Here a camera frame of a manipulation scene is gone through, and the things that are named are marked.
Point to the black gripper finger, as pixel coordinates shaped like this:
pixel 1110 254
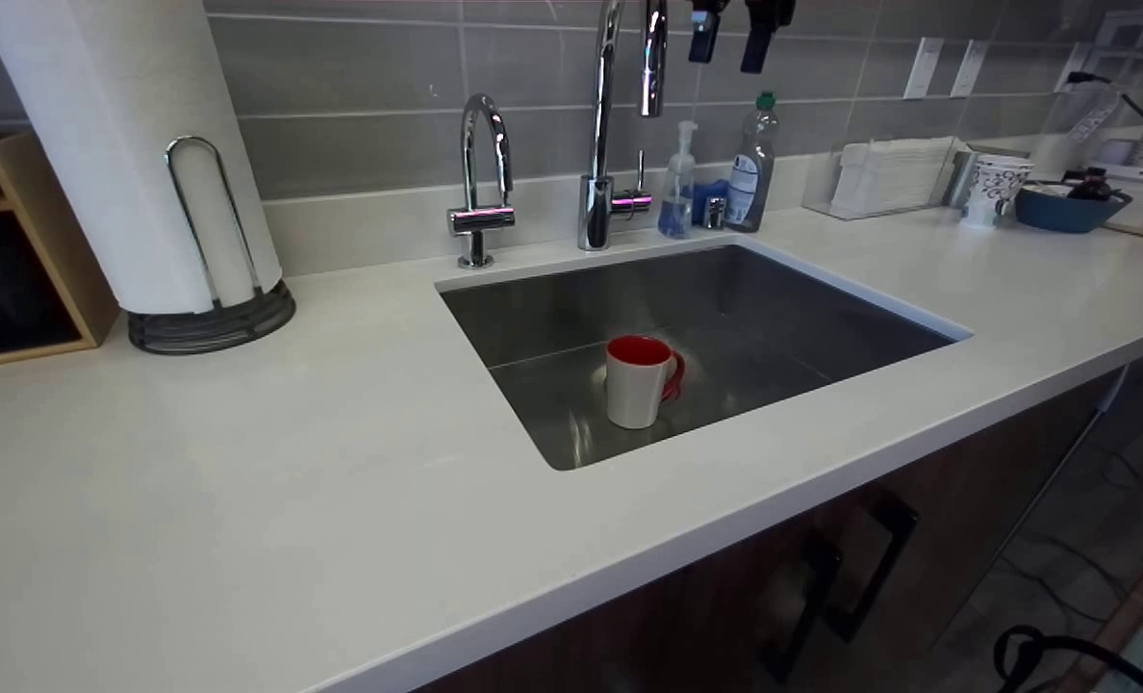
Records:
pixel 765 33
pixel 707 28

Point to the white mug with red interior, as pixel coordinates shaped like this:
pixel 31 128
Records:
pixel 633 388

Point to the stainless steel sink basin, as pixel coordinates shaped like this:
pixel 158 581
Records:
pixel 825 322

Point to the dish soap bottle green cap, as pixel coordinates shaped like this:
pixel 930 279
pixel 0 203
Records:
pixel 751 187

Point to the clear acrylic napkin holder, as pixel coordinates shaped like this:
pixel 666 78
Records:
pixel 816 187

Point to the clear pump soap bottle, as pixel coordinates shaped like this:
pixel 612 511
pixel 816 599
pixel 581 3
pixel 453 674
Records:
pixel 680 199

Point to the small blue sponge holder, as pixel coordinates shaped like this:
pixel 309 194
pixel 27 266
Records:
pixel 711 207

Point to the tall chrome gooseneck faucet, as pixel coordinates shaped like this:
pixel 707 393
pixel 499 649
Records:
pixel 595 194

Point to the small chrome faucet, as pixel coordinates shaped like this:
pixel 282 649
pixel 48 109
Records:
pixel 481 217

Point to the dark blue bowl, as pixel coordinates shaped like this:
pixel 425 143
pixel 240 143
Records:
pixel 1073 211

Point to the dark wooden base cabinet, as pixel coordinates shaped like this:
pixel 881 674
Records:
pixel 670 616

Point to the white paper towel roll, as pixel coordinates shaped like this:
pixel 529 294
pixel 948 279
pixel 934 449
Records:
pixel 122 140

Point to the white wall outlet plate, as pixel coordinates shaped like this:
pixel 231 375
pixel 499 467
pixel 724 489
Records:
pixel 970 68
pixel 926 68

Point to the light wooden frame box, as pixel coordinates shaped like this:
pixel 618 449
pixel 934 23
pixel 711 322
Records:
pixel 73 254

